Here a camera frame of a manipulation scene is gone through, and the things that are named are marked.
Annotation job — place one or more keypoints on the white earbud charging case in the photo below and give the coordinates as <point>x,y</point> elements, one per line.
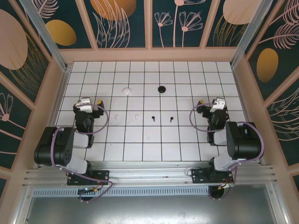
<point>126,90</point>

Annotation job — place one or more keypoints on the black earbud charging case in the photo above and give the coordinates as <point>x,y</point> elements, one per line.
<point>161,89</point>

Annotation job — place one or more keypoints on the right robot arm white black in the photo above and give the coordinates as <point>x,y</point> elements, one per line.
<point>219,138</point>

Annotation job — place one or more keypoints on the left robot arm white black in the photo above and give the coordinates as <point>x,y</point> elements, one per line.
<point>79,141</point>

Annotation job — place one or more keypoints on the small wiring connector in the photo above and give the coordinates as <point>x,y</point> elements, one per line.
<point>225,186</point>
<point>90,191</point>

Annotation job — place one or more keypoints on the grey metal sheet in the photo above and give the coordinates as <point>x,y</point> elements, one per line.
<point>149,210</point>

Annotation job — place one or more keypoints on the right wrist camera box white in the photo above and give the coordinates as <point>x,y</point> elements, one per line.
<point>217,106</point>

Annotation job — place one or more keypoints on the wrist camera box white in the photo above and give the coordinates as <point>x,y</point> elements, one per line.
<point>217,106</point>
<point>84,107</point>

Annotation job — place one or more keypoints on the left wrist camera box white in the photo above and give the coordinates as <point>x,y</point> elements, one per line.
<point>84,107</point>

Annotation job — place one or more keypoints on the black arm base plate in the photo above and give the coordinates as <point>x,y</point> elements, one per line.
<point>201,176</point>
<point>102,177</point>

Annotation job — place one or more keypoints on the aluminium mounting rail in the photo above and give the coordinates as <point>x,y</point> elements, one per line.
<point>149,172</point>

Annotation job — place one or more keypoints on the aluminium frame post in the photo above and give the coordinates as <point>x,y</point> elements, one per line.
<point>250,32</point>
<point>46,35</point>

